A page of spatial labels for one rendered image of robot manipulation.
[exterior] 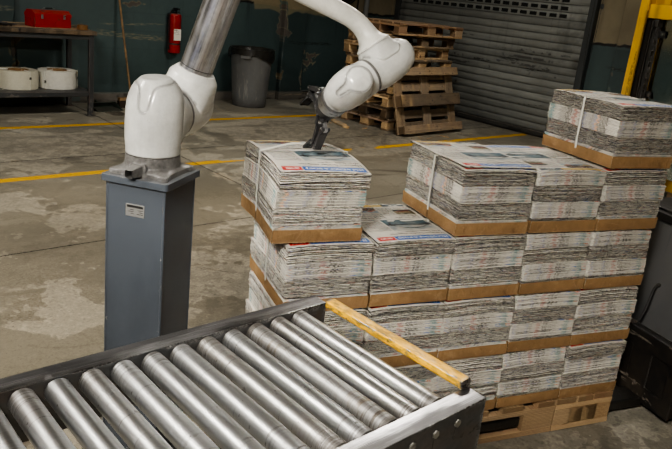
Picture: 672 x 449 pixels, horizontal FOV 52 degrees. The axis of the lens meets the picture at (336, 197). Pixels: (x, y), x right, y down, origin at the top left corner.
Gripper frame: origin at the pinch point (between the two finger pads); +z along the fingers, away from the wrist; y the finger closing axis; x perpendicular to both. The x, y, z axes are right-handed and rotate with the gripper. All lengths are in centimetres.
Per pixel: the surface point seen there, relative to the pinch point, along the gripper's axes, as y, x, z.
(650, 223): 35, 132, -5
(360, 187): 23.1, 10.4, -13.1
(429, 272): 48, 40, 2
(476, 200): 27, 53, -9
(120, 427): 76, -64, -63
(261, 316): 59, -29, -35
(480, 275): 50, 60, 3
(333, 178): 20.7, 1.4, -14.5
